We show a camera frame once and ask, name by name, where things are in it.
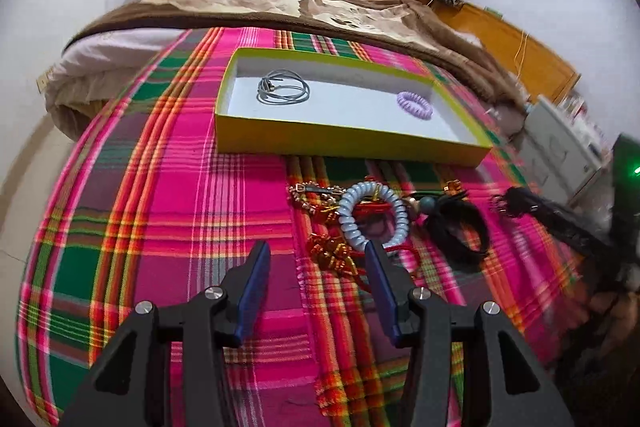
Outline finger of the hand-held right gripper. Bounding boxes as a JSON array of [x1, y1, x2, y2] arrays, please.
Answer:
[[492, 186, 617, 260]]

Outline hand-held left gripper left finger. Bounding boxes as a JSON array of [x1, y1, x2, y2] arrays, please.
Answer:
[[59, 241, 272, 427]]

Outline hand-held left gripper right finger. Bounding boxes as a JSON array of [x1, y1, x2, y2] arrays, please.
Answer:
[[364, 241, 576, 427]]

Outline red cord gold bead ornament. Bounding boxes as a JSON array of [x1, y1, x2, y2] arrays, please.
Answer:
[[305, 202, 416, 279]]

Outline light blue spiral hair tie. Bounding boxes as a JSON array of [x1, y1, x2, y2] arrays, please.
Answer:
[[337, 182, 408, 253]]

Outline black strap bracelet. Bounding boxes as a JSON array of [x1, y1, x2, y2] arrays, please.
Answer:
[[425, 196, 491, 271]]

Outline dark bead bracelet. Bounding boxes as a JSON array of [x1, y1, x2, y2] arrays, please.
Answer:
[[411, 179, 470, 217]]

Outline yellow-green cardboard box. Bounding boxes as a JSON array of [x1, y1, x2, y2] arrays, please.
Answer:
[[214, 48, 493, 168]]

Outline white drawer cabinet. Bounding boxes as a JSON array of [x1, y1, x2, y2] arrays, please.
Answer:
[[517, 94, 613, 202]]

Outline pink green plaid cloth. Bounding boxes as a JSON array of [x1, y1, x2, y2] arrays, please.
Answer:
[[15, 27, 586, 427]]

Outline wooden headboard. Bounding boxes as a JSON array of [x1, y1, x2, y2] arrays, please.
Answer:
[[432, 2, 581, 105]]

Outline white bed sheet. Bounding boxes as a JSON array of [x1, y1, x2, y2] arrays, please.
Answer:
[[45, 27, 191, 142]]

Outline brown fleece blanket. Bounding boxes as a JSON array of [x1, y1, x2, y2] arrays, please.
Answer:
[[62, 0, 526, 108]]

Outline gold chain bracelet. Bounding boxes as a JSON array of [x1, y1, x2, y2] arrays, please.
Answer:
[[287, 182, 347, 211]]

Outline yellow cable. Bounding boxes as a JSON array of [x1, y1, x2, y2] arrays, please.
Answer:
[[515, 29, 531, 78]]

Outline purple spiral hair tie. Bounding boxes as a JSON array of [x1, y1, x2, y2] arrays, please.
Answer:
[[396, 91, 433, 118]]

